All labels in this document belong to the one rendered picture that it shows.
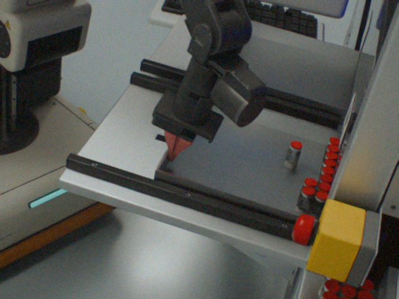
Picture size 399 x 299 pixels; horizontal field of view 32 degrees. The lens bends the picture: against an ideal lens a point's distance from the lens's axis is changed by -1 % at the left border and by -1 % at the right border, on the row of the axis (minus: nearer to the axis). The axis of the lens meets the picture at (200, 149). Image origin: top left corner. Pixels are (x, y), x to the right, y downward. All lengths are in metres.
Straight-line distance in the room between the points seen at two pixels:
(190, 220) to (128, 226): 1.25
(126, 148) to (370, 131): 0.45
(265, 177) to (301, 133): 0.15
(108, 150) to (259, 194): 0.26
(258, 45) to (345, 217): 0.72
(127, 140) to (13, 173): 0.89
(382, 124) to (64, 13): 1.05
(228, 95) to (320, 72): 0.55
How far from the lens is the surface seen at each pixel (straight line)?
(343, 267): 0.91
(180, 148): 1.09
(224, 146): 1.22
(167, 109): 1.08
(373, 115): 0.88
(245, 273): 2.24
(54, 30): 1.75
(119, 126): 1.23
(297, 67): 1.51
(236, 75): 0.98
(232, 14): 0.99
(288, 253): 1.05
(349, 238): 0.88
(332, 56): 1.58
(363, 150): 0.91
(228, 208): 1.07
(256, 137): 1.26
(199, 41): 0.98
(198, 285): 2.17
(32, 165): 2.07
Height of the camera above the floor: 1.60
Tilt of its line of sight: 37 degrees down
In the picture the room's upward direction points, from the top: 12 degrees clockwise
